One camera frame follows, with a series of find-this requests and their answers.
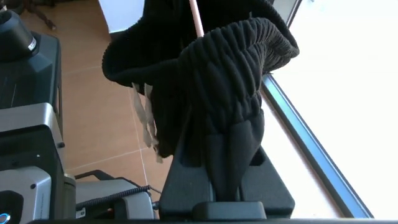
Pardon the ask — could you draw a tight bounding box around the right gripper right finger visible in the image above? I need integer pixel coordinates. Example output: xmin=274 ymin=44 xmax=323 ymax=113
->
xmin=239 ymin=146 xmax=295 ymax=219

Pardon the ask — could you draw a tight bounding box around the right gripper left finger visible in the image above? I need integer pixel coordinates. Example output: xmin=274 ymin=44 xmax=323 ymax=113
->
xmin=159 ymin=136 xmax=216 ymax=219

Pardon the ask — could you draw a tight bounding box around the black garment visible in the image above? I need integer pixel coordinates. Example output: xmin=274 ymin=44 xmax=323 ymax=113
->
xmin=101 ymin=0 xmax=301 ymax=203

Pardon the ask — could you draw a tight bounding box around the pink clothes hanger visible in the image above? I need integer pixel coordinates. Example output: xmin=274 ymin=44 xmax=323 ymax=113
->
xmin=188 ymin=0 xmax=205 ymax=39

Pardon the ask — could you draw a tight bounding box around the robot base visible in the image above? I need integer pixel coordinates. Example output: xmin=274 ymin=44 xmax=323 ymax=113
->
xmin=0 ymin=9 xmax=156 ymax=224

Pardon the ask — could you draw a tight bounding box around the window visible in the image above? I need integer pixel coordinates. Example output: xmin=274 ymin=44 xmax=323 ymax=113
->
xmin=260 ymin=0 xmax=398 ymax=219

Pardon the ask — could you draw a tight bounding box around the black coiled cable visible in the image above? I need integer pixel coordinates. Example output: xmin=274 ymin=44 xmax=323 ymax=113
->
xmin=75 ymin=185 xmax=162 ymax=210

